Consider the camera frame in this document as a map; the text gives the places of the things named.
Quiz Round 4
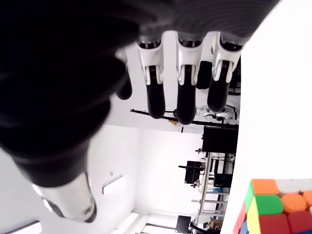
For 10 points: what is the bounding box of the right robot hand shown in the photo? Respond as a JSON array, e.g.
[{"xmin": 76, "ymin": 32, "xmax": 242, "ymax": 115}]
[{"xmin": 0, "ymin": 0, "xmax": 281, "ymax": 224}]

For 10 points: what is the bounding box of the multicoloured Rubik's cube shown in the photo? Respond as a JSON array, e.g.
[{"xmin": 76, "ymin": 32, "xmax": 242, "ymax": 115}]
[{"xmin": 233, "ymin": 178, "xmax": 312, "ymax": 234}]

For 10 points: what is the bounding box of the black pole stand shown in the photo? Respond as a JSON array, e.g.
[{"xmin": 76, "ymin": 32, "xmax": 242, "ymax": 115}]
[{"xmin": 130, "ymin": 109, "xmax": 204, "ymax": 126}]

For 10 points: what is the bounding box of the rectangular ceiling light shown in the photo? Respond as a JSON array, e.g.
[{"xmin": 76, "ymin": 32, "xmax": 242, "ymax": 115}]
[
  {"xmin": 101, "ymin": 175, "xmax": 124, "ymax": 195},
  {"xmin": 0, "ymin": 220, "xmax": 41, "ymax": 234}
]

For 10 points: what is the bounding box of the black monitor on stand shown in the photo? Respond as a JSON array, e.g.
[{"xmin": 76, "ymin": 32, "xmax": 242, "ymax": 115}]
[{"xmin": 178, "ymin": 160, "xmax": 206, "ymax": 185}]

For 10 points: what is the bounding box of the black cabinet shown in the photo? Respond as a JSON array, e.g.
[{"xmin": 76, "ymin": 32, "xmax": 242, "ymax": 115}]
[{"xmin": 201, "ymin": 125, "xmax": 239, "ymax": 153}]

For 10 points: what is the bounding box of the black PC tower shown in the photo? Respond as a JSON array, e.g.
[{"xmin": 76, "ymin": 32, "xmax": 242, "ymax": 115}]
[{"xmin": 214, "ymin": 172, "xmax": 232, "ymax": 189}]

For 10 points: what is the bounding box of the small black monitor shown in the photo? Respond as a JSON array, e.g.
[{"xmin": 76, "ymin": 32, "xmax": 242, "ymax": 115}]
[{"xmin": 176, "ymin": 215, "xmax": 192, "ymax": 234}]

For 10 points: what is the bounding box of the cardboard box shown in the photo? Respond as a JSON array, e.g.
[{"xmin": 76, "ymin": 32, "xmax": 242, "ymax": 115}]
[{"xmin": 207, "ymin": 217, "xmax": 222, "ymax": 230}]

